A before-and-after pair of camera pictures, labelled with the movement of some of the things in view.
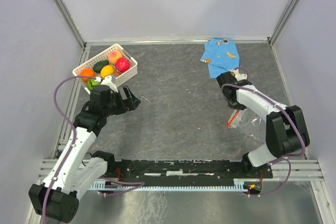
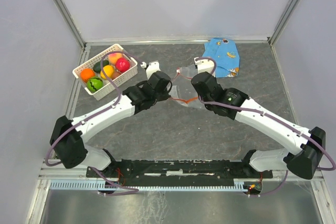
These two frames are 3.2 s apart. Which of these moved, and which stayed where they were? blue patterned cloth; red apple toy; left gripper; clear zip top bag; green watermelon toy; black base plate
Moved: left gripper; clear zip top bag
Stayed: black base plate; green watermelon toy; blue patterned cloth; red apple toy
